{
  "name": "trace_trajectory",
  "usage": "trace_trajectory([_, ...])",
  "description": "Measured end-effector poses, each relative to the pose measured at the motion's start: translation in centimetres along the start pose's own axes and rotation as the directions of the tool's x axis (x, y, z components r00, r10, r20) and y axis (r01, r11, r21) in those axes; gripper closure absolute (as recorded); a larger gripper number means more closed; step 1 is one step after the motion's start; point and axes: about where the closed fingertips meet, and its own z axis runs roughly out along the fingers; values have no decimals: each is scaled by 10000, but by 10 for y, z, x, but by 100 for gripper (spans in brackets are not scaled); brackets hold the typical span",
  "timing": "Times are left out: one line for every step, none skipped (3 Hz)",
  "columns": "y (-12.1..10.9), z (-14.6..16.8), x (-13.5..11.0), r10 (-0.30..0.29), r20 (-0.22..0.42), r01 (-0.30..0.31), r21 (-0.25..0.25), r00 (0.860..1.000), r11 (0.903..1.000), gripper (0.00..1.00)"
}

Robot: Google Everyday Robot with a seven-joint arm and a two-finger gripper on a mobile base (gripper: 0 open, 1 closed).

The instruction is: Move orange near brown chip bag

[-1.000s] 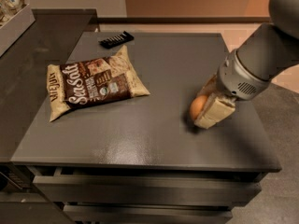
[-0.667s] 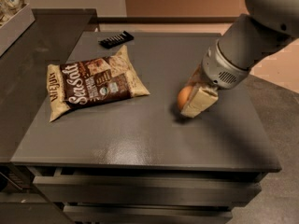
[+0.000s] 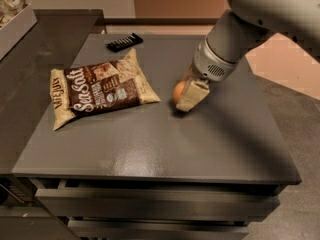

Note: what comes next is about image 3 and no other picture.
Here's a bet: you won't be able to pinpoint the brown sea salt chip bag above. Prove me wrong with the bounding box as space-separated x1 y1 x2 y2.
50 48 160 130

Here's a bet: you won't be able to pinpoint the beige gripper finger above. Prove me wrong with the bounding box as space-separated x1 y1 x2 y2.
175 79 210 112
182 65 197 81

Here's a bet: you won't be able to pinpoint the black snack bar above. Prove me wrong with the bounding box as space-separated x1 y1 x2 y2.
106 33 143 52

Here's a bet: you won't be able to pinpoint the white snack box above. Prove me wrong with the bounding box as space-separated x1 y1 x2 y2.
0 4 37 60

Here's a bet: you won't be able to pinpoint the orange fruit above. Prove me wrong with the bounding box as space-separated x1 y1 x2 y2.
172 81 186 104

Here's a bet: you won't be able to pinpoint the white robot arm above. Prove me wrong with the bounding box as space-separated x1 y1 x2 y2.
174 0 320 112

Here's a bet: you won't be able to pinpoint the grey drawer cabinet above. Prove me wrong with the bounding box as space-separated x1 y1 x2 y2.
13 35 300 240

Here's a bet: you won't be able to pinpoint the snack bags in box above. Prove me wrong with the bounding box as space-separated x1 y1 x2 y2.
0 0 26 28

